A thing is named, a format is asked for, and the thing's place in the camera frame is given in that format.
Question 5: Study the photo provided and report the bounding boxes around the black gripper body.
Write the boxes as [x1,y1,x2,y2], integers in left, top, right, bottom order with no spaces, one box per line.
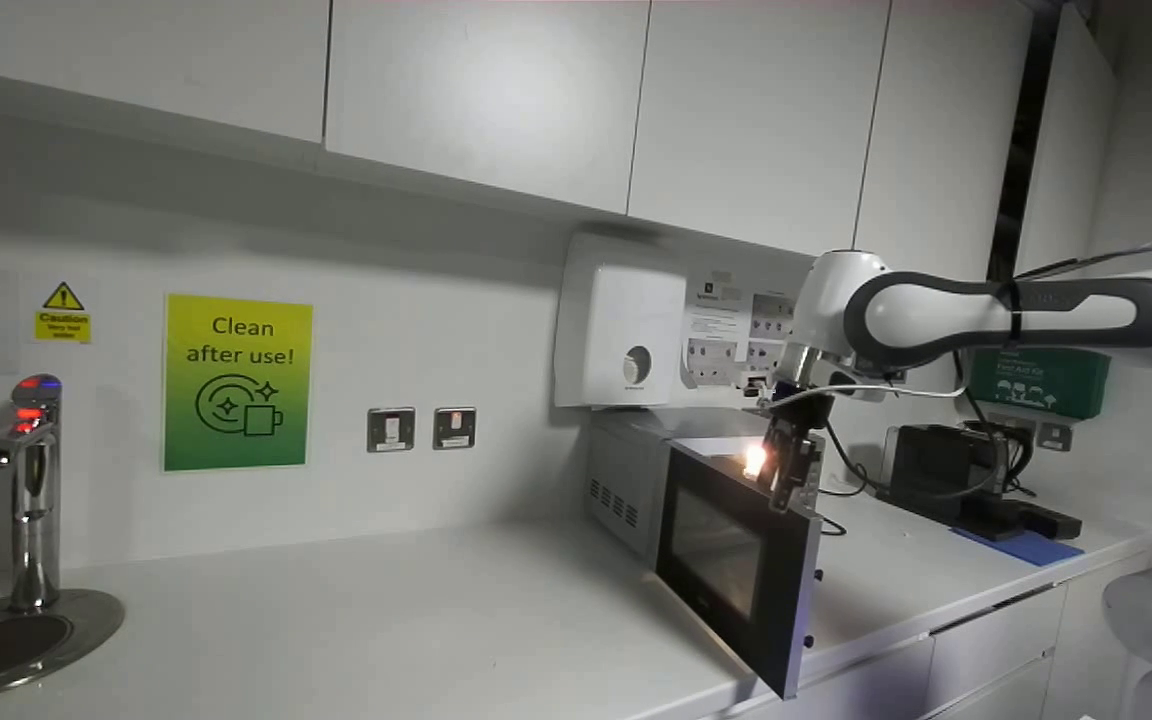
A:
[764,388,831,482]

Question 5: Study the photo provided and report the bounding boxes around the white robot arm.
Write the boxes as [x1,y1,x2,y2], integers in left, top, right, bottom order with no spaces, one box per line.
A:
[757,246,1152,508]

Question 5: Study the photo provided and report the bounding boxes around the black coffee machine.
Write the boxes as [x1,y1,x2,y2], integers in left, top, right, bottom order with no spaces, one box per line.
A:
[881,421,1081,540]

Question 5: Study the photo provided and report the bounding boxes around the white paper towel dispenser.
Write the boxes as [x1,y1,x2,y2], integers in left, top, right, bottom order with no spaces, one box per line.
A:
[552,231,687,406]

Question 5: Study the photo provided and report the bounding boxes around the green first aid box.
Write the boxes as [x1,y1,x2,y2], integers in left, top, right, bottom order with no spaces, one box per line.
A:
[967,346,1110,421]

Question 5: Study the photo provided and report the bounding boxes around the blue cloth mat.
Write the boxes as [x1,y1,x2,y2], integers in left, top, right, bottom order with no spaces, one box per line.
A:
[963,527,1076,569]

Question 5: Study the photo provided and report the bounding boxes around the white upper cabinets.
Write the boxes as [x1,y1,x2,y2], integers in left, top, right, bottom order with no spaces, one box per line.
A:
[0,0,1081,277]

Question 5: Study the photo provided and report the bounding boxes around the green clean after use sign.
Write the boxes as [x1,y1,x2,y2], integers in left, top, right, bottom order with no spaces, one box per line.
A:
[164,296,311,471]

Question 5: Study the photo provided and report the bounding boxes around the yellow warning sticker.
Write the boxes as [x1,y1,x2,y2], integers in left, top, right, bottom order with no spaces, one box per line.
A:
[30,279,93,343]

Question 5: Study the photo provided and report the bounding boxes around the chrome hot water tap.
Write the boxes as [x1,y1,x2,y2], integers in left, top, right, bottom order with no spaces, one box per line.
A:
[0,372,124,690]

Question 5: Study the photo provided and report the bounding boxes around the black power cable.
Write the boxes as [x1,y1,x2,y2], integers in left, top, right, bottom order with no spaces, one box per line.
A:
[816,415,888,536]

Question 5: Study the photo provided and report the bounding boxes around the paper notices on wall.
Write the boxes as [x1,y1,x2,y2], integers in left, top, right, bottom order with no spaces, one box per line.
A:
[681,270,790,388]

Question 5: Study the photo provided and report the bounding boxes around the steel wall switch right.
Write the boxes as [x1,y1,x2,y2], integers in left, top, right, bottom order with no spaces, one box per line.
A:
[432,406,475,452]

